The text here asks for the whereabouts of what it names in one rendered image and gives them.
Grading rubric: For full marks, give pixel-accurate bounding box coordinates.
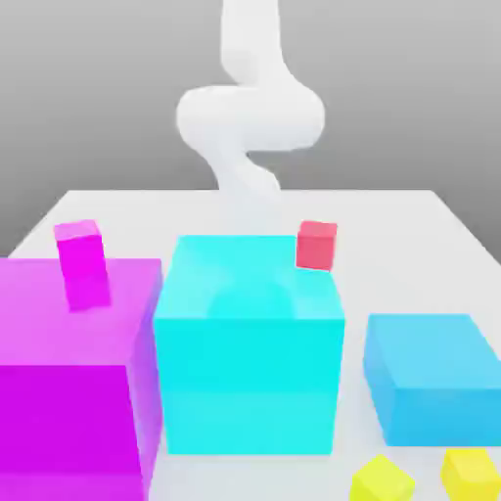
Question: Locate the large sky blue box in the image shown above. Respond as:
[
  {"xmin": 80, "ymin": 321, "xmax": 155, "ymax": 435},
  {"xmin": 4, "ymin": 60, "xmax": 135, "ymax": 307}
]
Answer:
[{"xmin": 362, "ymin": 312, "xmax": 501, "ymax": 448}]

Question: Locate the small red cube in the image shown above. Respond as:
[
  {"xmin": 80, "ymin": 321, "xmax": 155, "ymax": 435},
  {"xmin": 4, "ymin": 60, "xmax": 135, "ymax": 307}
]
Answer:
[{"xmin": 296, "ymin": 219, "xmax": 339, "ymax": 272}]

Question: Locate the large cyan box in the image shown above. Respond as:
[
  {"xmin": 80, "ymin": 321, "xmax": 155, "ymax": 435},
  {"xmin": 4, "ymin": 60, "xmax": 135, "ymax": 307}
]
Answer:
[{"xmin": 152, "ymin": 234, "xmax": 346, "ymax": 457}]

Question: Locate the large magenta box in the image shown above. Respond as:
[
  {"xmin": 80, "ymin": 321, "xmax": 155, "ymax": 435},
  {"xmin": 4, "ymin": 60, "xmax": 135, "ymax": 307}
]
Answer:
[{"xmin": 0, "ymin": 256, "xmax": 164, "ymax": 501}]

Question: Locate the small magenta cube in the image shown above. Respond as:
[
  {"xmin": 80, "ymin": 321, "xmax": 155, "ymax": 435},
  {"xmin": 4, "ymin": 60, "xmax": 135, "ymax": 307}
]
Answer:
[{"xmin": 53, "ymin": 218, "xmax": 113, "ymax": 313}]

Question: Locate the small lime yellow cube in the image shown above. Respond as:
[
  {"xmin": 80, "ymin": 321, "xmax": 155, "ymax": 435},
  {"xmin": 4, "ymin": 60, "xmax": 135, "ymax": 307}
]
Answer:
[{"xmin": 348, "ymin": 453, "xmax": 417, "ymax": 501}]

